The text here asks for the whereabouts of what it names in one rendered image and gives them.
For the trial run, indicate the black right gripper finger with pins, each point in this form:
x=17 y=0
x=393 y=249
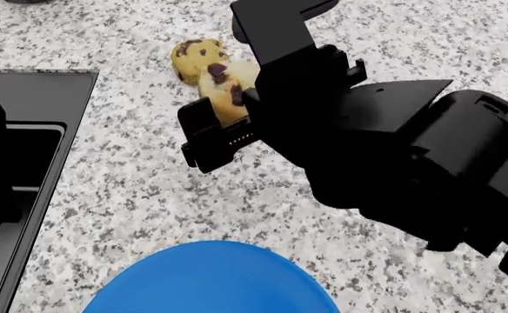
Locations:
x=276 y=29
x=202 y=137

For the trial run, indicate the long chocolate chip pastry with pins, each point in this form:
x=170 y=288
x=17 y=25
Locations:
x=223 y=98

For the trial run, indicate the round chocolate chip pastry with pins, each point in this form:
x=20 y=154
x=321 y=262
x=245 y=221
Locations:
x=193 y=58

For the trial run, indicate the blue round plate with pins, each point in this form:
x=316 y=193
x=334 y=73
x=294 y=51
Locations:
x=212 y=280

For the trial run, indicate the black glass cooktop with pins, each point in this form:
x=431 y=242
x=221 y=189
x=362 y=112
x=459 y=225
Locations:
x=32 y=98

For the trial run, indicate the dark round object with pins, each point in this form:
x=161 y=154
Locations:
x=28 y=1

